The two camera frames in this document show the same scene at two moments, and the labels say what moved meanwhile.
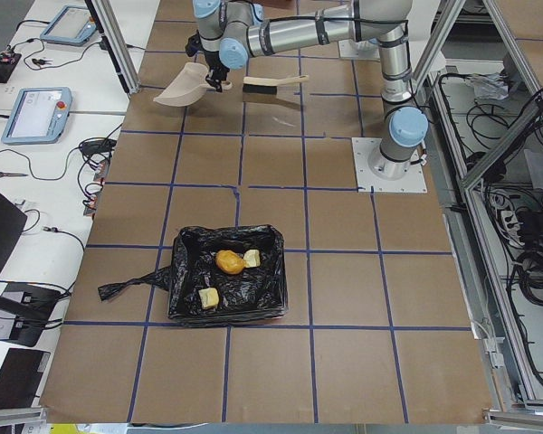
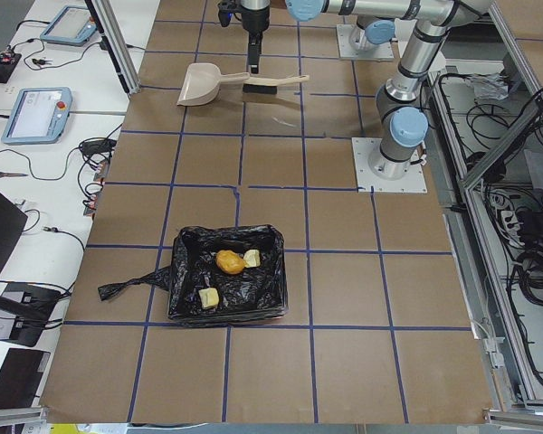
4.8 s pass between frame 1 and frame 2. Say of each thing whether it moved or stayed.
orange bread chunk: stayed
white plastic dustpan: moved
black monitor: stayed
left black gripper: moved
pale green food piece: stayed
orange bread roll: stayed
